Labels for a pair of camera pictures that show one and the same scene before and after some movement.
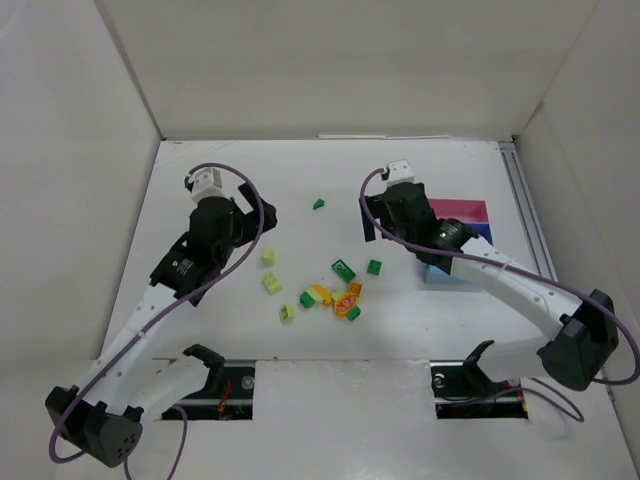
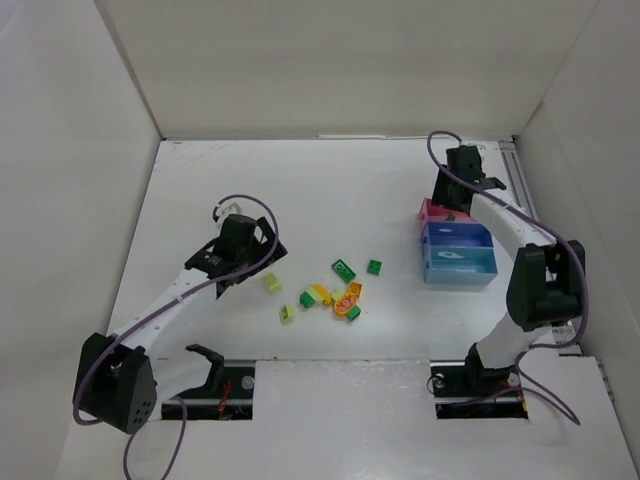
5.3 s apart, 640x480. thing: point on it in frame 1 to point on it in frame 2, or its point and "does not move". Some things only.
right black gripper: [382, 205] to [451, 195]
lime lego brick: [271, 283] does not move
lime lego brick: [287, 313] does not move
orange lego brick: [355, 288] does not move
